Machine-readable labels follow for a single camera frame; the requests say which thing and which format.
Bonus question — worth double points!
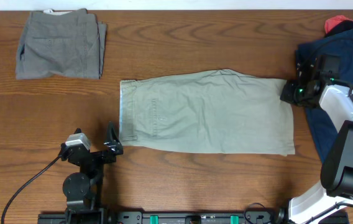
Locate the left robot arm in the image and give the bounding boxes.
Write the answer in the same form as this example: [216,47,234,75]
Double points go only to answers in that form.
[58,122,124,223]

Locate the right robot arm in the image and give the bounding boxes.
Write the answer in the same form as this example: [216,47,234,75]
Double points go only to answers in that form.
[274,55,353,223]

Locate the black left camera cable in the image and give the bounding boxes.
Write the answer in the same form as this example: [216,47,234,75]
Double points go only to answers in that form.
[1,155,62,224]

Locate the red garment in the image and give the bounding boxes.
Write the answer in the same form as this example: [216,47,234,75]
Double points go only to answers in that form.
[324,15,353,34]

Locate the folded grey shorts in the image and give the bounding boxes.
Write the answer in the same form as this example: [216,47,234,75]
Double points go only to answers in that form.
[15,9,107,80]

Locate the khaki beige shorts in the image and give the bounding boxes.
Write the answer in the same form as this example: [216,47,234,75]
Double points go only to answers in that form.
[119,69,295,156]

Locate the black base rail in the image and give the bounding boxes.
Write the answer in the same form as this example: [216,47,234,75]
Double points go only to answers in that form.
[37,210,350,224]

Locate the navy blue shorts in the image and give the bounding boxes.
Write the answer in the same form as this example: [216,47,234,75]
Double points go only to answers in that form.
[295,30,353,161]

